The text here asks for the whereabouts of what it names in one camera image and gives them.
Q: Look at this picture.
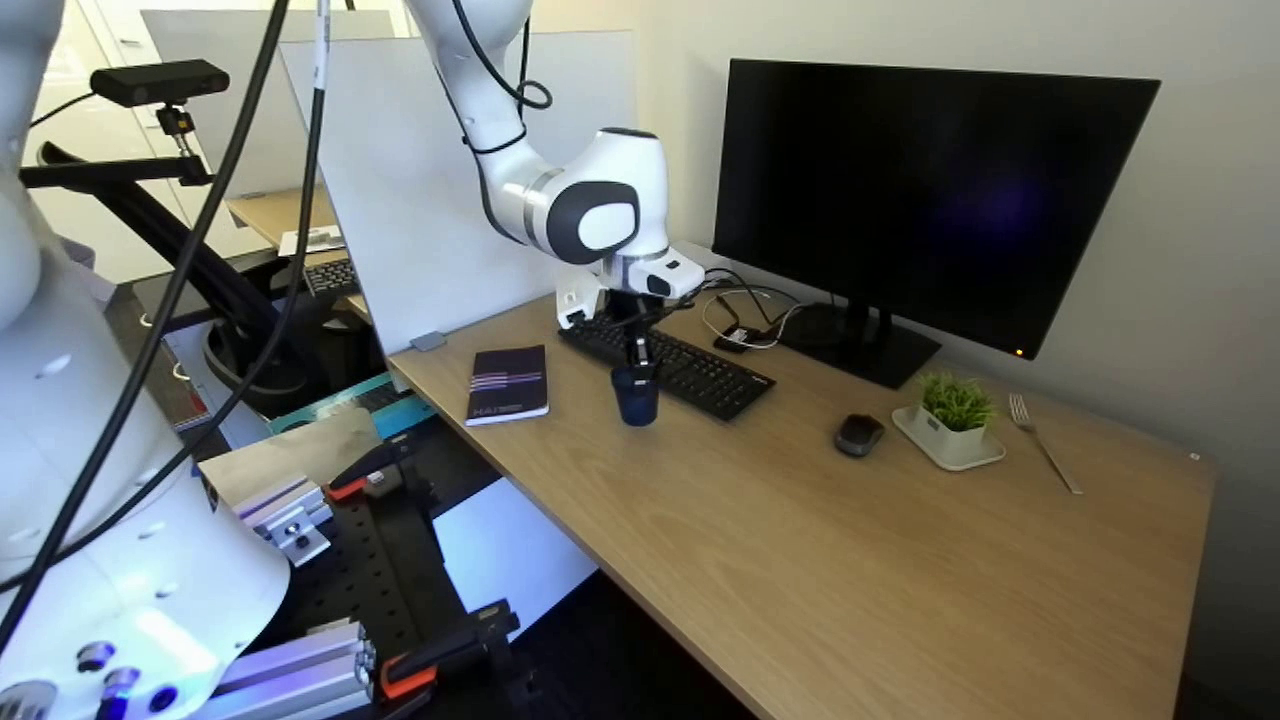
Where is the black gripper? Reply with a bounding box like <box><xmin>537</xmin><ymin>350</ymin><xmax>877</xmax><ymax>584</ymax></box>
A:
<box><xmin>595</xmin><ymin>283</ymin><xmax>670</xmax><ymax>383</ymax></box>

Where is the blue plastic cup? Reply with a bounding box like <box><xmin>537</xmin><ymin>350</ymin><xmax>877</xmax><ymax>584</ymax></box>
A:
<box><xmin>606</xmin><ymin>359</ymin><xmax>664</xmax><ymax>430</ymax></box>

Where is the black keyboard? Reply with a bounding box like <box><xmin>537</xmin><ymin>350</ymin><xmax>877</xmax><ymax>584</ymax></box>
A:
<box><xmin>556</xmin><ymin>304</ymin><xmax>781</xmax><ymax>422</ymax></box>

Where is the small black dongle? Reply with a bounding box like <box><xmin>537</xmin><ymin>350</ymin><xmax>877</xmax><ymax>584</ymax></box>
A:
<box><xmin>712</xmin><ymin>318</ymin><xmax>782</xmax><ymax>356</ymax></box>

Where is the dark purple striped notebook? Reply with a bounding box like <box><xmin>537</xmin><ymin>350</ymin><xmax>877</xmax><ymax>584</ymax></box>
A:
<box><xmin>459</xmin><ymin>339</ymin><xmax>556</xmax><ymax>430</ymax></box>

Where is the black computer mouse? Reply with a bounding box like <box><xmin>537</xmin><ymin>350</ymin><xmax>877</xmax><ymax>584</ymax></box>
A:
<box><xmin>830</xmin><ymin>406</ymin><xmax>888</xmax><ymax>463</ymax></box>

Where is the white cabinet panel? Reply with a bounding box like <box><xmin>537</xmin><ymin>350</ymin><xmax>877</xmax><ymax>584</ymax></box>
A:
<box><xmin>430</xmin><ymin>476</ymin><xmax>599</xmax><ymax>645</ymax></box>

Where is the teal bar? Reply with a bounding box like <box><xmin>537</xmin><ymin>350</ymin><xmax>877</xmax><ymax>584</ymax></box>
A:
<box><xmin>263</xmin><ymin>370</ymin><xmax>437</xmax><ymax>442</ymax></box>

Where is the orange black bar clamp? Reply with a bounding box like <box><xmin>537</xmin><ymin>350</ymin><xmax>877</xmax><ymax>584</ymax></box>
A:
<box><xmin>377</xmin><ymin>596</ymin><xmax>522</xmax><ymax>705</ymax></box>
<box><xmin>323</xmin><ymin>457</ymin><xmax>412</xmax><ymax>509</ymax></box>

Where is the desk telephone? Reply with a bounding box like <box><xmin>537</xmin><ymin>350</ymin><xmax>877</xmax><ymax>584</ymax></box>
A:
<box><xmin>294</xmin><ymin>250</ymin><xmax>362</xmax><ymax>304</ymax></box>

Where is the small green potted plant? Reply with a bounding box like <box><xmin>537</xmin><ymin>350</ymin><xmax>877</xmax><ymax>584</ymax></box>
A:
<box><xmin>907</xmin><ymin>370</ymin><xmax>995</xmax><ymax>463</ymax></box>

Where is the black computer monitor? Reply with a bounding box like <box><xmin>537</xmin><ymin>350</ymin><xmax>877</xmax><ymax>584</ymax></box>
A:
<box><xmin>712</xmin><ymin>57</ymin><xmax>1162</xmax><ymax>390</ymax></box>

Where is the large white board panel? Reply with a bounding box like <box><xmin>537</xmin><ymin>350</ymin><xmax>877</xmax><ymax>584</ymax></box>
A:
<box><xmin>276</xmin><ymin>29</ymin><xmax>648</xmax><ymax>359</ymax></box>

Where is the black perforated breadboard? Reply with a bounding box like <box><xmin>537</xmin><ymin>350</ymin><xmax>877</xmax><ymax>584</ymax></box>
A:
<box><xmin>284</xmin><ymin>422</ymin><xmax>537</xmax><ymax>720</ymax></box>

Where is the white square saucer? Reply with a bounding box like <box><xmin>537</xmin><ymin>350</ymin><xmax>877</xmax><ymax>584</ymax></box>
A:
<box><xmin>888</xmin><ymin>401</ymin><xmax>1009</xmax><ymax>476</ymax></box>

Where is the brown cardboard sheet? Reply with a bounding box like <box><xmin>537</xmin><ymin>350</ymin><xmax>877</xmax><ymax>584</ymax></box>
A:
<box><xmin>197</xmin><ymin>401</ymin><xmax>382</xmax><ymax>512</ymax></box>

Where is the short aluminium extrusion piece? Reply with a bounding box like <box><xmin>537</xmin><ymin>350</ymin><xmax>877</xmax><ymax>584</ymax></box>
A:
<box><xmin>233</xmin><ymin>470</ymin><xmax>337</xmax><ymax>571</ymax></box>

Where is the wooden fork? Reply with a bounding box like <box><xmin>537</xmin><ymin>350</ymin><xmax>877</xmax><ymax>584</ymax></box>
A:
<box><xmin>1004</xmin><ymin>388</ymin><xmax>1086</xmax><ymax>501</ymax></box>

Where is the white partition panel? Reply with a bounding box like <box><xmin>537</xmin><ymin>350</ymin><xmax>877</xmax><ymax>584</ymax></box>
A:
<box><xmin>134</xmin><ymin>6</ymin><xmax>401</xmax><ymax>205</ymax></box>

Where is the long aluminium extrusion stack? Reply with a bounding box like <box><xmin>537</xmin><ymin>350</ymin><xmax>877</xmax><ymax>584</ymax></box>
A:
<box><xmin>183</xmin><ymin>617</ymin><xmax>379</xmax><ymax>720</ymax></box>

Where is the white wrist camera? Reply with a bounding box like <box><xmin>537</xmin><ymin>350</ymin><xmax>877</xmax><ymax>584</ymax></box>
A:
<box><xmin>551</xmin><ymin>243</ymin><xmax>709</xmax><ymax>332</ymax></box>

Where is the black looped cable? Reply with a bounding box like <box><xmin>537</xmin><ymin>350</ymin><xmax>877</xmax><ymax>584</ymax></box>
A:
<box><xmin>694</xmin><ymin>264</ymin><xmax>804</xmax><ymax>350</ymax></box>

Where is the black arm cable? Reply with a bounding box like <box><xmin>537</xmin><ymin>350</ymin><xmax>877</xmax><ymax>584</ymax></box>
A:
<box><xmin>0</xmin><ymin>0</ymin><xmax>556</xmax><ymax>645</ymax></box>

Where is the black camera stand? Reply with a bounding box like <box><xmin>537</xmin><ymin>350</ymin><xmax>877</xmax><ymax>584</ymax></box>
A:
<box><xmin>18</xmin><ymin>99</ymin><xmax>337</xmax><ymax>402</ymax></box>

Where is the black camera bar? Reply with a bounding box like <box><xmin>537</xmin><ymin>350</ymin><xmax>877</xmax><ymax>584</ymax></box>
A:
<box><xmin>86</xmin><ymin>57</ymin><xmax>233</xmax><ymax>110</ymax></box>

